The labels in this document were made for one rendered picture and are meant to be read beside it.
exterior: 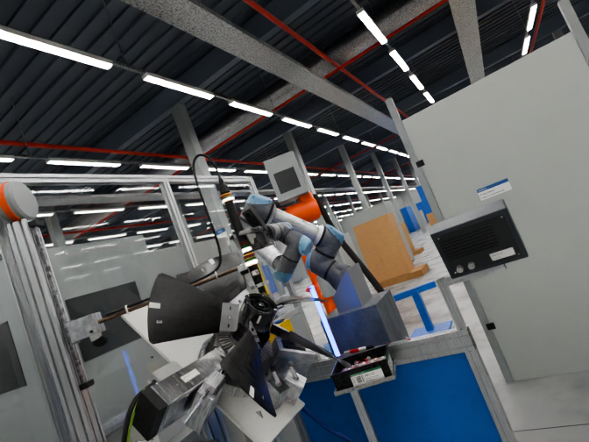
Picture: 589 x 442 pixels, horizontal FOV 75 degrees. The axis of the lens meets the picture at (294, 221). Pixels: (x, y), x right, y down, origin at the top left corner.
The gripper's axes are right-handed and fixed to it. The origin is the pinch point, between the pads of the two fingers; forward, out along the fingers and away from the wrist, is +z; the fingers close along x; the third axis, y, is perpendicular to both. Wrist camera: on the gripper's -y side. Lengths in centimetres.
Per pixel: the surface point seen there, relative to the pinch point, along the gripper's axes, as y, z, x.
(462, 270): 41, -34, -62
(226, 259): 6.0, -7.7, 14.6
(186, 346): 31.4, 14.2, 27.3
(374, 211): -50, -1020, 269
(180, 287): 11.7, 24.3, 8.8
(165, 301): 14.3, 30.4, 10.5
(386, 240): 39, -771, 190
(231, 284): 16.4, 0.7, 9.2
